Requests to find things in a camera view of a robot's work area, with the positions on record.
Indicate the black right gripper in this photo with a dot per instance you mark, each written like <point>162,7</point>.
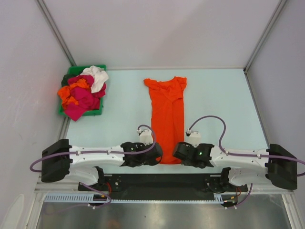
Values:
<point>187,163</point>

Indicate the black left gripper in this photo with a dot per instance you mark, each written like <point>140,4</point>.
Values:
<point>151,162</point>

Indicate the orange t-shirt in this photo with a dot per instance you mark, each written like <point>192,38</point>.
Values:
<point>65,93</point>
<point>167,114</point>

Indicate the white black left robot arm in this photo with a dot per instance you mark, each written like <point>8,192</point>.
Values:
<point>85,164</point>

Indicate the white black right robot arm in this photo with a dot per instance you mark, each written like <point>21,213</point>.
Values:
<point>274,165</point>

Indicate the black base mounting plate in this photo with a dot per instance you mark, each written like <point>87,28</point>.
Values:
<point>167,192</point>

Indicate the magenta t-shirt in bin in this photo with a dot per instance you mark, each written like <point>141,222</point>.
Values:
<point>90,104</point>

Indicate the white t-shirt in bin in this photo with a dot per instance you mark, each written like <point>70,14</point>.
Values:
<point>99,75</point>

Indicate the orange t-shirt in bin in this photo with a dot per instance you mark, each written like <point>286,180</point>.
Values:
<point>65,93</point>

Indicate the dark green t-shirt in bin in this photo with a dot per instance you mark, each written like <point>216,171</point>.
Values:
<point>65,79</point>

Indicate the green plastic bin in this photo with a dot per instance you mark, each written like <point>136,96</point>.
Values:
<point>77,70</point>

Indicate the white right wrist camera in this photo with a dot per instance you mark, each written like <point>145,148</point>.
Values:
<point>193,138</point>

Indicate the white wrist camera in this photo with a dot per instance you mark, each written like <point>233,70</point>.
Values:
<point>145,136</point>
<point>193,138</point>

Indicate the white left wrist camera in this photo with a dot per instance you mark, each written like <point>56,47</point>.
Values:
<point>145,136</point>

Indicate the aluminium frame rail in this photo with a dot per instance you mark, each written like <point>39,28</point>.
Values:
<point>118,183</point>

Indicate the slotted grey cable duct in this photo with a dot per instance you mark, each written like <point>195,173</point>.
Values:
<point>93,198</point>

